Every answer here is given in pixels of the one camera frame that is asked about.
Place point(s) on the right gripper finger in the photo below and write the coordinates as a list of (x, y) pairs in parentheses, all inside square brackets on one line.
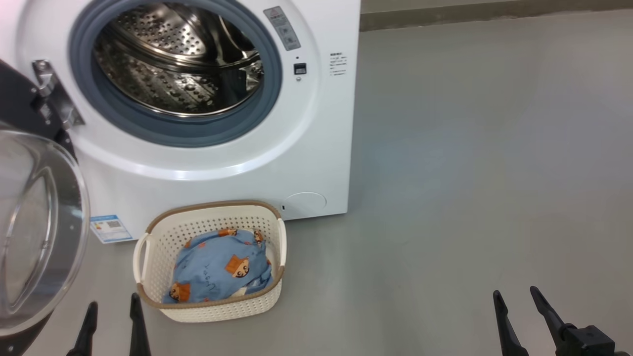
[(509, 336), (551, 316)]

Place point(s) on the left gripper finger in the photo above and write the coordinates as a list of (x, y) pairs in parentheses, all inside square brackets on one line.
[(85, 336), (138, 331)]

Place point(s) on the blue cartoon-print garment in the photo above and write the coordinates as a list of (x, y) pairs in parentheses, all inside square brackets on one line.
[(212, 267)]

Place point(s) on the beige cloth piece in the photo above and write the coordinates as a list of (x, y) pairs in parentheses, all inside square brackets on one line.
[(240, 291)]

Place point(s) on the black round glass washer door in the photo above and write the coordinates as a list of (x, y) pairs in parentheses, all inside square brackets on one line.
[(44, 222)]

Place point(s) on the grey rubber door gasket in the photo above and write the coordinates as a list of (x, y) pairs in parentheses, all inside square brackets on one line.
[(148, 129)]

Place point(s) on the white front-load washing machine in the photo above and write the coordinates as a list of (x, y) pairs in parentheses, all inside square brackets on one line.
[(296, 148)]

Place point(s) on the metal door hinge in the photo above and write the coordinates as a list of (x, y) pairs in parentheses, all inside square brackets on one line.
[(54, 94)]

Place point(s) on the stainless steel washing machine drum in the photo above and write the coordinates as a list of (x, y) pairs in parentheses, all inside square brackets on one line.
[(163, 64)]

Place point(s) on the black door latch slot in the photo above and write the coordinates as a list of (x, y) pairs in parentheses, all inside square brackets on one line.
[(300, 68)]

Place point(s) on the cream perforated laundry basket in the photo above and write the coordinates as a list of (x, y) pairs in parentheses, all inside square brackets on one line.
[(163, 237)]

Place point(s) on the blue energy label sticker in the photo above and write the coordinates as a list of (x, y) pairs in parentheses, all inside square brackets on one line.
[(111, 229)]

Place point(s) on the round filter cover panel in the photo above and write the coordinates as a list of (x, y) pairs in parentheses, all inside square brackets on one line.
[(305, 205)]

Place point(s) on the small text warning sticker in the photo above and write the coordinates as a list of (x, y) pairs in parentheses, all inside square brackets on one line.
[(338, 63)]

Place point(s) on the grey instruction sticker strip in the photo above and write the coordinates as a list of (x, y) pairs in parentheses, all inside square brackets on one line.
[(282, 27)]

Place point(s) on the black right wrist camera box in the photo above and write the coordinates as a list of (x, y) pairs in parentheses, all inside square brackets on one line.
[(588, 343)]

